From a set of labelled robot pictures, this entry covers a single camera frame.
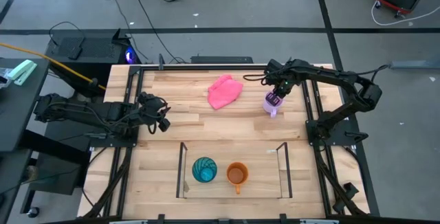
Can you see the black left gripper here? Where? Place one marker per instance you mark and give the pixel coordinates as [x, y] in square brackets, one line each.
[149, 109]

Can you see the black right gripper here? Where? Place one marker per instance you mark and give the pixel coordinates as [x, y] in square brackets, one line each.
[282, 84]

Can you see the purple mug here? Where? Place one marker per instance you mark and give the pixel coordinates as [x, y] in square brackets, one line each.
[273, 110]

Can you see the teal ribbed glass cup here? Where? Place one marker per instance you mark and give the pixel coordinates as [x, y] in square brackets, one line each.
[204, 170]

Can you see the orange mug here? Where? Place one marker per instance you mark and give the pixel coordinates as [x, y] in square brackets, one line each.
[237, 175]

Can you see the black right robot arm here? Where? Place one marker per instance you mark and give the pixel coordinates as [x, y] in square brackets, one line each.
[343, 79]

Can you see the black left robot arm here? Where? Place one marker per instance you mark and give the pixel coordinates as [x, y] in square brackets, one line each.
[89, 112]

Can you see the pink cloth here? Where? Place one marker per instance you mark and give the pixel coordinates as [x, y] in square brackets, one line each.
[224, 91]

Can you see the black flat bar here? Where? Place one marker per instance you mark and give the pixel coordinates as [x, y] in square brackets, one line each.
[221, 59]

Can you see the black computer tower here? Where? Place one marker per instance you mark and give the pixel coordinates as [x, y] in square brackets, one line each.
[96, 50]

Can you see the black table clamp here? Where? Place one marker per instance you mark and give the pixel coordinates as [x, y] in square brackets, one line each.
[161, 218]
[283, 218]

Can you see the black cabinet under desk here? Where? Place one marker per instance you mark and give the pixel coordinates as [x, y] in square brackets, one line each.
[58, 172]

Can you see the grey floor bar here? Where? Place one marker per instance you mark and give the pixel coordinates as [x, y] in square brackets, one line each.
[414, 64]

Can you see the black side desk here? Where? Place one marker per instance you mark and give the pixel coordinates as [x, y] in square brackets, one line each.
[19, 121]

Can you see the mint green stapler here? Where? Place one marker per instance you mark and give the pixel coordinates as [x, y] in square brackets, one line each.
[22, 72]

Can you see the black caster wheel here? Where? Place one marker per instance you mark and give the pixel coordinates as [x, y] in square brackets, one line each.
[33, 212]

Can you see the black metal table frame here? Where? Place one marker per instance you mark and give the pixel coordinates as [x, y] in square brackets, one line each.
[220, 67]

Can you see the clear acrylic tray frame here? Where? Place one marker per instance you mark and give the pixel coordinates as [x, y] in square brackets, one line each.
[261, 172]

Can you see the white bracket strip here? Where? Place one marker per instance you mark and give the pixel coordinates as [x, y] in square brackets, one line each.
[129, 222]
[319, 222]

